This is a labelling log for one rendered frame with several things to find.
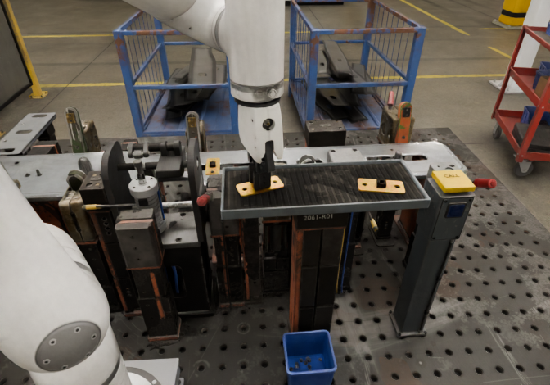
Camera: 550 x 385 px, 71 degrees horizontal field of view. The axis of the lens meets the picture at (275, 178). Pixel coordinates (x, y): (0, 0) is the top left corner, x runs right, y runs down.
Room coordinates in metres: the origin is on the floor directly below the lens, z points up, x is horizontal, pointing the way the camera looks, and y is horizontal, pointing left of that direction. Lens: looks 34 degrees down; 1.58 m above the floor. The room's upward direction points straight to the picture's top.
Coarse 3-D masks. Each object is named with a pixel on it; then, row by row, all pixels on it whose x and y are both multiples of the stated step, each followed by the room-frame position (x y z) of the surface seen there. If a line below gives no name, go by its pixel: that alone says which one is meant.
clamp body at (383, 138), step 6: (384, 108) 1.17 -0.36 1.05; (396, 108) 1.16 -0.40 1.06; (384, 114) 1.16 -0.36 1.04; (390, 114) 1.11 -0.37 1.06; (396, 114) 1.11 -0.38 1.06; (384, 120) 1.15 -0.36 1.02; (390, 120) 1.10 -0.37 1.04; (396, 120) 1.08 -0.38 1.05; (414, 120) 1.08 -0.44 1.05; (384, 126) 1.15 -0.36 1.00; (390, 126) 1.09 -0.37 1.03; (396, 126) 1.08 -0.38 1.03; (384, 132) 1.14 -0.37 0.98; (390, 132) 1.08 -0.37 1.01; (378, 138) 1.16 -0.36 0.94; (384, 138) 1.12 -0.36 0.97; (390, 138) 1.08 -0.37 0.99; (408, 138) 1.08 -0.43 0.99; (402, 156) 1.09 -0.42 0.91
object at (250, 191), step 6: (276, 180) 0.60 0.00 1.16; (240, 186) 0.58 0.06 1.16; (246, 186) 0.58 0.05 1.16; (252, 186) 0.58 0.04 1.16; (276, 186) 0.58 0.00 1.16; (282, 186) 0.58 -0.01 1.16; (240, 192) 0.56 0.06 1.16; (246, 192) 0.56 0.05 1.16; (252, 192) 0.56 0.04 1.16; (258, 192) 0.56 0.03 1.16
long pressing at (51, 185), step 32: (0, 160) 0.93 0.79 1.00; (32, 160) 0.93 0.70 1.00; (64, 160) 0.93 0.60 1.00; (96, 160) 0.93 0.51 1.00; (128, 160) 0.93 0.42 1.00; (224, 160) 0.93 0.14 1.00; (288, 160) 0.93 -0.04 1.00; (320, 160) 0.94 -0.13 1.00; (448, 160) 0.93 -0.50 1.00; (32, 192) 0.78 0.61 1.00; (64, 192) 0.77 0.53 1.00
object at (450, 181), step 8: (432, 176) 0.63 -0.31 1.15; (440, 176) 0.61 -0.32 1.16; (448, 176) 0.61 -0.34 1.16; (456, 176) 0.61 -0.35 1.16; (464, 176) 0.61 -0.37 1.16; (440, 184) 0.59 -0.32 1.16; (448, 184) 0.59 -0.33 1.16; (456, 184) 0.59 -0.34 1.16; (464, 184) 0.59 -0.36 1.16; (472, 184) 0.59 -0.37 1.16
